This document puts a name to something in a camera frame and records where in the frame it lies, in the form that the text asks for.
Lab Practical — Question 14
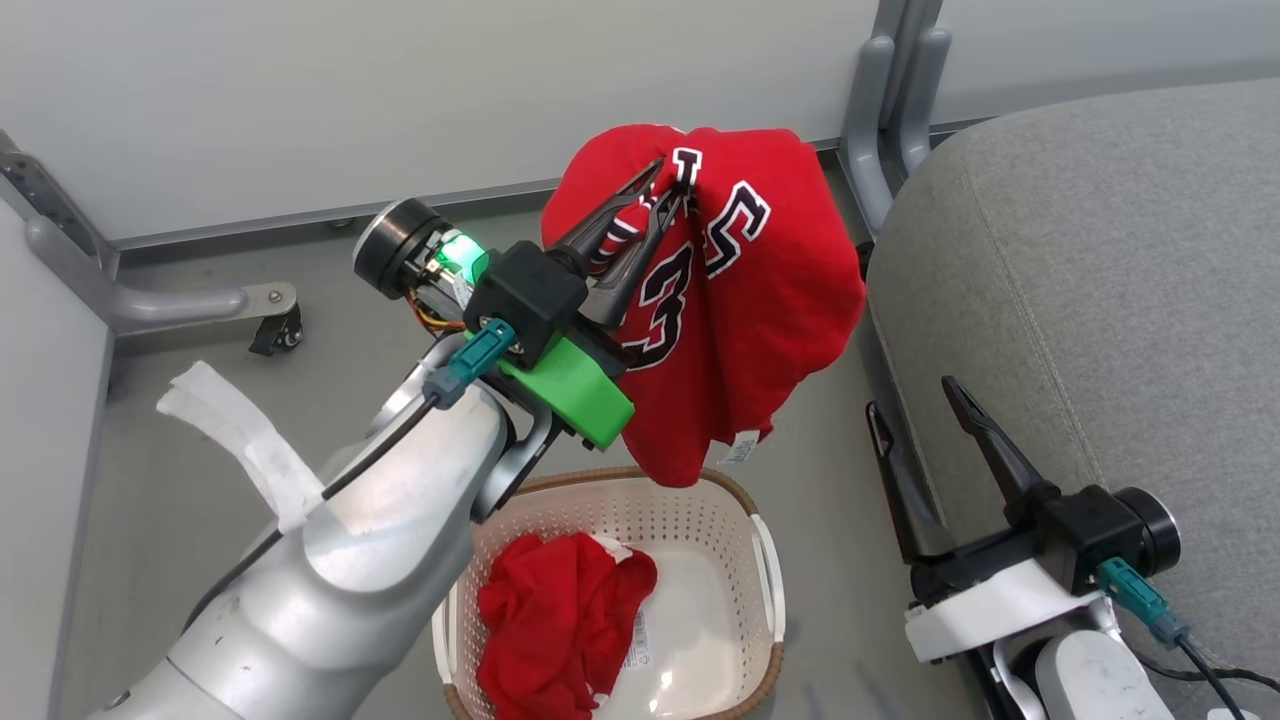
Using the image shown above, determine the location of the crumpled red garment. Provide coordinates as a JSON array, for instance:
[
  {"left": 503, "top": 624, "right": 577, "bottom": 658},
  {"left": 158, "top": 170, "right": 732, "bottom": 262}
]
[{"left": 476, "top": 532, "right": 659, "bottom": 720}]

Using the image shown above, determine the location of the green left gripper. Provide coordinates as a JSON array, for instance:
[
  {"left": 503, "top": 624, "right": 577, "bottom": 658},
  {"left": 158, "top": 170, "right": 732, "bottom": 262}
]
[{"left": 497, "top": 157, "right": 692, "bottom": 453}]

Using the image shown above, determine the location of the white fabric strap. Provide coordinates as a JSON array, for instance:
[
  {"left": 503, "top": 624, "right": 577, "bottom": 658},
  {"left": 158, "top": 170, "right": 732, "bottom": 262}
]
[{"left": 155, "top": 360, "right": 326, "bottom": 536}]

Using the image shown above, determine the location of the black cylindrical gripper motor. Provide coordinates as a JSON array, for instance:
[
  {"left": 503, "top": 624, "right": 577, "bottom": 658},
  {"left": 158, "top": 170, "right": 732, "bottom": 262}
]
[
  {"left": 352, "top": 198, "right": 491, "bottom": 333},
  {"left": 1115, "top": 487, "right": 1183, "bottom": 578}
]

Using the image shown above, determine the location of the grey partition frame leg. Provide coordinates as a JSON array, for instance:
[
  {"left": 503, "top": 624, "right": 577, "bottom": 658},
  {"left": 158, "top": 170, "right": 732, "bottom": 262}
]
[
  {"left": 838, "top": 0, "right": 906, "bottom": 239},
  {"left": 0, "top": 130, "right": 301, "bottom": 338},
  {"left": 897, "top": 0, "right": 953, "bottom": 179}
]

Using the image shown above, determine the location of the black caster wheel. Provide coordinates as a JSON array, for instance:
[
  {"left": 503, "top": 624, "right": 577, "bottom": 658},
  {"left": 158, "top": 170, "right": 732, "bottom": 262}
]
[{"left": 248, "top": 305, "right": 304, "bottom": 358}]

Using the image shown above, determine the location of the white perforated laundry basket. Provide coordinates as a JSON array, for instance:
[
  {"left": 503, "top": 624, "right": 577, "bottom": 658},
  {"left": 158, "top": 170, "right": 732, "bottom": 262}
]
[{"left": 432, "top": 466, "right": 787, "bottom": 720}]

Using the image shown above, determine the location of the white printed label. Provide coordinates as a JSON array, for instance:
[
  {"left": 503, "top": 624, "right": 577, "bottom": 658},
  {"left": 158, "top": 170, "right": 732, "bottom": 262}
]
[{"left": 622, "top": 610, "right": 656, "bottom": 671}]

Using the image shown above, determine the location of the black cable teal plug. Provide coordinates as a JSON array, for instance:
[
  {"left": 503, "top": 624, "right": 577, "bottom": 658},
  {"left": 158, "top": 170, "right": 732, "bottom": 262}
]
[
  {"left": 185, "top": 318, "right": 517, "bottom": 631},
  {"left": 1097, "top": 557, "right": 1280, "bottom": 720}
]

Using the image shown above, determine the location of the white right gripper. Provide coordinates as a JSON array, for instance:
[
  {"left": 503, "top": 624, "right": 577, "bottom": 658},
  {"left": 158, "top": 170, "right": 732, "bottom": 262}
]
[{"left": 866, "top": 376, "right": 1126, "bottom": 666}]

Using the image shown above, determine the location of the red basketball jersey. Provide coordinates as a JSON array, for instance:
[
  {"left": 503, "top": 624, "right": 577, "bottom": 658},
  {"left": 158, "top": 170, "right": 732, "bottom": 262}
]
[{"left": 540, "top": 123, "right": 867, "bottom": 489}]

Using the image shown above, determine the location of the grey fabric sofa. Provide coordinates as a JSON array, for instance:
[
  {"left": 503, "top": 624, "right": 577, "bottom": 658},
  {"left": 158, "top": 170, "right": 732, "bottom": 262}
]
[{"left": 865, "top": 78, "right": 1280, "bottom": 720}]

